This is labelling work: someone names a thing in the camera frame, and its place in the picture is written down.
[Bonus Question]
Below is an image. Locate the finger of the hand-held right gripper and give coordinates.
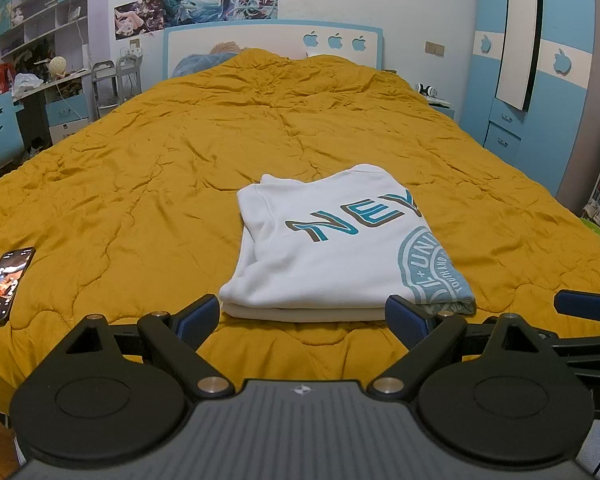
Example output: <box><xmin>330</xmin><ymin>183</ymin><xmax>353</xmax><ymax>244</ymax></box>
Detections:
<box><xmin>553</xmin><ymin>289</ymin><xmax>600</xmax><ymax>325</ymax></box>

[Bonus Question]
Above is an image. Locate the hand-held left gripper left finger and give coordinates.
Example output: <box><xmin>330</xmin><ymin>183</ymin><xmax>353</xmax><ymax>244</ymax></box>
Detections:
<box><xmin>63</xmin><ymin>293</ymin><xmax>236</xmax><ymax>397</ymax></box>

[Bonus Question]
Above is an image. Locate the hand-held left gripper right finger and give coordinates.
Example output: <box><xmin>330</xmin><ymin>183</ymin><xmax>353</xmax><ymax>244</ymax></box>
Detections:
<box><xmin>367</xmin><ymin>294</ymin><xmax>557</xmax><ymax>397</ymax></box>

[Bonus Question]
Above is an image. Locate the white printed sweatshirt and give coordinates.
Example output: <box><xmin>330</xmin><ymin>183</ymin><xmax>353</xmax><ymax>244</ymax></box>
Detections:
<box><xmin>218</xmin><ymin>163</ymin><xmax>477</xmax><ymax>324</ymax></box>

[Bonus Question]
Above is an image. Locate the mustard yellow quilted blanket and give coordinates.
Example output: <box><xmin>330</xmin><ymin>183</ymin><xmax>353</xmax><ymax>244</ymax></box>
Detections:
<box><xmin>0</xmin><ymin>47</ymin><xmax>600</xmax><ymax>413</ymax></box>

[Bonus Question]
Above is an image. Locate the black smartphone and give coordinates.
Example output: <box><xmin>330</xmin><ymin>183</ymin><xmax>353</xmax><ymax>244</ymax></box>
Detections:
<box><xmin>0</xmin><ymin>246</ymin><xmax>37</xmax><ymax>324</ymax></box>

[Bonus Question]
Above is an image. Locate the white nightstand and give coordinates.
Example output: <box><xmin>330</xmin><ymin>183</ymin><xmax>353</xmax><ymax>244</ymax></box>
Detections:
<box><xmin>424</xmin><ymin>94</ymin><xmax>457</xmax><ymax>122</ymax></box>

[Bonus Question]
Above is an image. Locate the blue and white wardrobe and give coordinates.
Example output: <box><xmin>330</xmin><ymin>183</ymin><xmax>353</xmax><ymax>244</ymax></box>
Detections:
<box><xmin>459</xmin><ymin>0</ymin><xmax>597</xmax><ymax>203</ymax></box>

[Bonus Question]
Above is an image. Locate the grey trolley cart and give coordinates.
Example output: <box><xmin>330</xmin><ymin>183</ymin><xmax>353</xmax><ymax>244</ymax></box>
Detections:
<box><xmin>90</xmin><ymin>55</ymin><xmax>144</xmax><ymax>122</ymax></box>

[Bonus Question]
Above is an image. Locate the white and blue desk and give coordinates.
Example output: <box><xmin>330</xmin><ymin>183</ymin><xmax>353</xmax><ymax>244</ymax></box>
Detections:
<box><xmin>10</xmin><ymin>67</ymin><xmax>93</xmax><ymax>147</ymax></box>

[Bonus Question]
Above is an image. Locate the blue pillow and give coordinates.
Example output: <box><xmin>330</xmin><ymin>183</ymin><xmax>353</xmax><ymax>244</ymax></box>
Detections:
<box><xmin>172</xmin><ymin>51</ymin><xmax>242</xmax><ymax>79</ymax></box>

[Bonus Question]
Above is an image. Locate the tall wardrobe mirror panel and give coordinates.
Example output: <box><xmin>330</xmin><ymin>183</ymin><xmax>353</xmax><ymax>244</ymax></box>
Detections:
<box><xmin>495</xmin><ymin>0</ymin><xmax>544</xmax><ymax>112</ymax></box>

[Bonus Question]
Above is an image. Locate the white and blue headboard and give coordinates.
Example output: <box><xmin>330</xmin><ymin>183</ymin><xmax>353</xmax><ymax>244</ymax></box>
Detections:
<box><xmin>162</xmin><ymin>20</ymin><xmax>385</xmax><ymax>81</ymax></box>

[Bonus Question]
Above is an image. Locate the white plastic bag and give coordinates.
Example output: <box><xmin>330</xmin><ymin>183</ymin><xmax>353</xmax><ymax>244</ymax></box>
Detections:
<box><xmin>12</xmin><ymin>72</ymin><xmax>44</xmax><ymax>99</ymax></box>

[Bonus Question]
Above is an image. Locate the pink-toned wall poster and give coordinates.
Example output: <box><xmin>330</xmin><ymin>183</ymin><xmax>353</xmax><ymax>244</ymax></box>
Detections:
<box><xmin>113</xmin><ymin>0</ymin><xmax>169</xmax><ymax>41</ymax></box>

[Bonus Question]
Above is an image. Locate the green-toned wall poster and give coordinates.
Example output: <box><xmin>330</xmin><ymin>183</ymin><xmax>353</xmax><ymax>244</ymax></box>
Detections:
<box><xmin>165</xmin><ymin>0</ymin><xmax>222</xmax><ymax>26</ymax></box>

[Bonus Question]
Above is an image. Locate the blue-toned wall poster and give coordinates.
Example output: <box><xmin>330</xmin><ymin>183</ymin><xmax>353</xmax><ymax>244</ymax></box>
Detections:
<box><xmin>218</xmin><ymin>0</ymin><xmax>280</xmax><ymax>22</ymax></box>

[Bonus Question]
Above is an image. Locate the white wall bookshelf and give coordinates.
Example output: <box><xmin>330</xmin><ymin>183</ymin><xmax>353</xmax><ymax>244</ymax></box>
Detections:
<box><xmin>0</xmin><ymin>0</ymin><xmax>92</xmax><ymax>68</ymax></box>

